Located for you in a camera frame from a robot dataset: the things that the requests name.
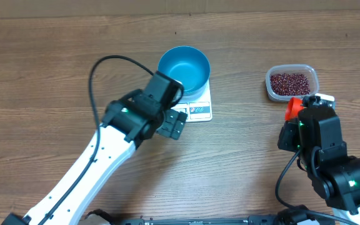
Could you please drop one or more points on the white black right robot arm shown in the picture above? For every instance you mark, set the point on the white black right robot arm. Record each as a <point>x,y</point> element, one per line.
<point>315,136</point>

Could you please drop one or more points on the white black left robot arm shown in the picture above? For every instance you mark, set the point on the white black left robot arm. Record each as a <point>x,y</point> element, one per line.
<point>127,122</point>

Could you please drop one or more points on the red adzuki beans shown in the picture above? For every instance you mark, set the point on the red adzuki beans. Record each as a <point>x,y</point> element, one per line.
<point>295,84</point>

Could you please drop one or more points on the red measuring scoop blue handle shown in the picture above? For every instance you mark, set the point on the red measuring scoop blue handle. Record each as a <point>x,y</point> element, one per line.
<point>293,107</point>

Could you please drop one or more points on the white digital kitchen scale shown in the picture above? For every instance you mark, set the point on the white digital kitchen scale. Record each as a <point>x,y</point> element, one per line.
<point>198,106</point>

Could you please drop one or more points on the clear plastic food container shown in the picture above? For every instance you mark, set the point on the clear plastic food container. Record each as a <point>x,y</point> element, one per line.
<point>304,69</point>

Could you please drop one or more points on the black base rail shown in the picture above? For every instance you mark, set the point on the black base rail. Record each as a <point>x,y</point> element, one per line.
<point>287,216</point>

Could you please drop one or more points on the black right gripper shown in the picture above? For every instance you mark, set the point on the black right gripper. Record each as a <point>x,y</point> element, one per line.
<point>290,134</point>

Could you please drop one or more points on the teal plastic bowl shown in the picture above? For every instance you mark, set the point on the teal plastic bowl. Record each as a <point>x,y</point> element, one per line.
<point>188,65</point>

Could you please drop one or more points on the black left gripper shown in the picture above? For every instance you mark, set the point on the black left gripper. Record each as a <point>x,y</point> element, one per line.
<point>175,124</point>

